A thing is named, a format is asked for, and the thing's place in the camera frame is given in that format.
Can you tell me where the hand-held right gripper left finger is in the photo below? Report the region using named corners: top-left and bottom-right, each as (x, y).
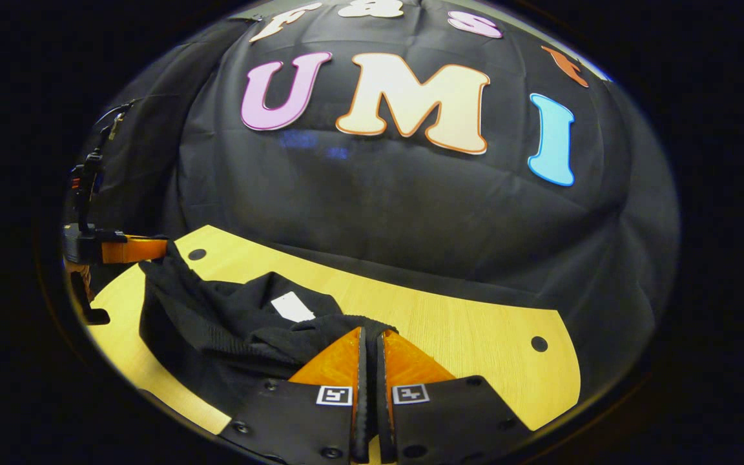
top-left (217, 326), bottom-right (367, 465)

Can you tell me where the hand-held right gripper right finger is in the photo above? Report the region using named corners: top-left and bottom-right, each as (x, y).
top-left (375, 328), bottom-right (533, 464)

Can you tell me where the black buttoned cardigan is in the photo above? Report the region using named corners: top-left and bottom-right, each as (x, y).
top-left (138, 242), bottom-right (398, 414)

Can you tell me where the black backdrop cloth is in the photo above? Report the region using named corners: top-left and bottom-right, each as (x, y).
top-left (65, 0), bottom-right (679, 427)

